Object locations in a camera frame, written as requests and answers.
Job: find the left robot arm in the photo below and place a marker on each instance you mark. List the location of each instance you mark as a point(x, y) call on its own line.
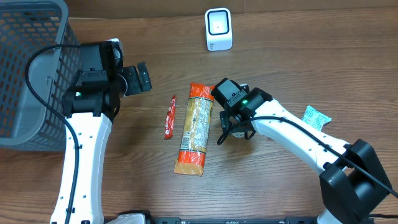
point(90, 105)

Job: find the teal tissue pack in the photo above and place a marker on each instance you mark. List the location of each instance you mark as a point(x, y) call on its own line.
point(314, 118)

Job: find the grey plastic mesh basket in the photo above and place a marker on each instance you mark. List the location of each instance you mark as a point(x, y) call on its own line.
point(26, 27)

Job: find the white barcode scanner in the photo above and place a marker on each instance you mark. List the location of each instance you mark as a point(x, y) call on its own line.
point(218, 26)

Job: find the spaghetti pack orange ends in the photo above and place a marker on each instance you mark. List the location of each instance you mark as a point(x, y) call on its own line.
point(192, 152)

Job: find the red chocolate bar wrapper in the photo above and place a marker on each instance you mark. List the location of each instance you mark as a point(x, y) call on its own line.
point(170, 119)

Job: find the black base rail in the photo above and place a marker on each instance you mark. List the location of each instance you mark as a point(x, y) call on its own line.
point(286, 220)

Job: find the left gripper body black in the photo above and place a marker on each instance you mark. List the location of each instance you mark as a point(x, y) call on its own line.
point(131, 80)

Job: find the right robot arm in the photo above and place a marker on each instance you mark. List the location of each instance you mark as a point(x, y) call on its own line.
point(353, 181)

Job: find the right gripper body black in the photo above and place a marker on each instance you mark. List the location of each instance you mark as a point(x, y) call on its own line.
point(226, 121)

